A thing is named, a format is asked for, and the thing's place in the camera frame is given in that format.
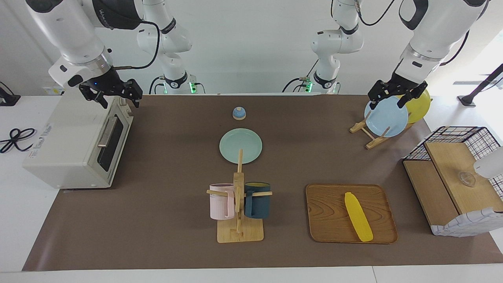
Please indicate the yellow corn cob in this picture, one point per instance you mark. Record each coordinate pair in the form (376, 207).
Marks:
(357, 216)

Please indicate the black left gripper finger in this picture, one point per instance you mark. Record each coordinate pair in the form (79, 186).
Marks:
(374, 101)
(403, 100)

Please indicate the dark blue mug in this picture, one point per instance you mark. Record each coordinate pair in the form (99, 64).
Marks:
(259, 204)

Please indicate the black camera stand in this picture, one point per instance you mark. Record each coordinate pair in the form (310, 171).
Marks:
(477, 91)

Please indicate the white rounded device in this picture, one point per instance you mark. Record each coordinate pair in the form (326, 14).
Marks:
(490, 167)

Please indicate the white wall socket box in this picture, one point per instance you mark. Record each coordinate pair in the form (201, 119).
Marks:
(53, 91)

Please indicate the white toaster oven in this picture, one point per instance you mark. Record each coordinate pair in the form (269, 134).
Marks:
(59, 145)

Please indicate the small clear glass dish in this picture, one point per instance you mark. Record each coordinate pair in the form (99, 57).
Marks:
(466, 179)

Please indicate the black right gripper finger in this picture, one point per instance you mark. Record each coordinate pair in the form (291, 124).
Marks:
(136, 94)
(102, 99)

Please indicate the wooden serving tray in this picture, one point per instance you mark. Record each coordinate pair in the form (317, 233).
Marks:
(330, 216)

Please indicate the brown table mat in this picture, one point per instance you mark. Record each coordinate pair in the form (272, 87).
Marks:
(169, 204)

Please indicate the light blue plate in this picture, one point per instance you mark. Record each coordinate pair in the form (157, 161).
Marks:
(387, 118)

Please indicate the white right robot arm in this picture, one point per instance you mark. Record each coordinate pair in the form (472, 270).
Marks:
(70, 35)

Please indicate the yellow plate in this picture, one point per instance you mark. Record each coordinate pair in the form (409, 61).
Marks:
(420, 108)

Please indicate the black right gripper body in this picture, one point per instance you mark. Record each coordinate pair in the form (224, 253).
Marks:
(106, 83)

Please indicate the small blue knobbed lid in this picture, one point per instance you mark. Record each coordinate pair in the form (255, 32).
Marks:
(239, 114)

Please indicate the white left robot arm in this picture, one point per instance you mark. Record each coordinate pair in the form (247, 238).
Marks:
(440, 31)

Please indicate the pink mug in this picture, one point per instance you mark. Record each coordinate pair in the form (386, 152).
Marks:
(219, 202)

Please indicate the mint green plate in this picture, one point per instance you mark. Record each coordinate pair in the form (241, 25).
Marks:
(235, 145)

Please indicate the wooden mug rack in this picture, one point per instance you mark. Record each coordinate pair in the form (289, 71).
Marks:
(238, 234)

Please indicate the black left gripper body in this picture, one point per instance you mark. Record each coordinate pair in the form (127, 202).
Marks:
(401, 87)

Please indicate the black clamp mount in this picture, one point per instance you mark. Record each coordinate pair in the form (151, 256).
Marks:
(7, 99)

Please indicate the wooden plate rack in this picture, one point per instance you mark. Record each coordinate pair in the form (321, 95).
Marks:
(371, 143)

